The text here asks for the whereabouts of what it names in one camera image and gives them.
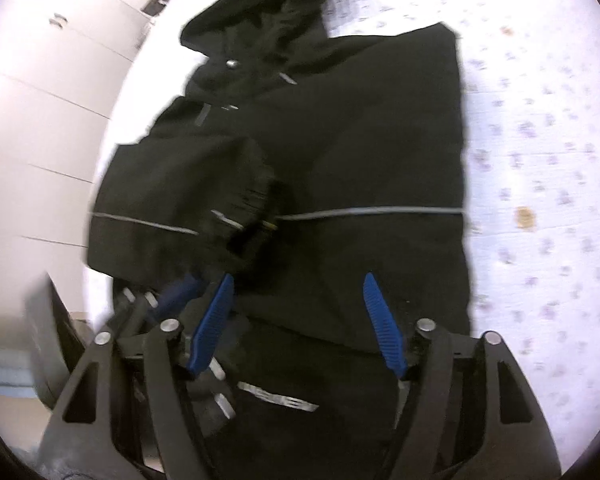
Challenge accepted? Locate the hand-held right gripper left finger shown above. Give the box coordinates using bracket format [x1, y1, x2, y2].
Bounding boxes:
[42, 274, 236, 480]

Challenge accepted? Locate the white wardrobe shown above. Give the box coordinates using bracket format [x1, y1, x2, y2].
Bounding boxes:
[0, 0, 191, 321]

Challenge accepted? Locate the bed with floral bedspread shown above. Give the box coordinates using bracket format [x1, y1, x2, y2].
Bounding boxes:
[82, 0, 600, 471]

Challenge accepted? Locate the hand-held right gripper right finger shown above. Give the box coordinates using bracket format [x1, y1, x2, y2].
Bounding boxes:
[362, 272, 563, 480]

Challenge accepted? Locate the black hooded jacket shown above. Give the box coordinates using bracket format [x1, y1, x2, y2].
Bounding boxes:
[87, 0, 477, 480]

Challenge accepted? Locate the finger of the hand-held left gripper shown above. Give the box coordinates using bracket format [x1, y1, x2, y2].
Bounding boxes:
[112, 275, 208, 341]
[200, 355, 241, 423]

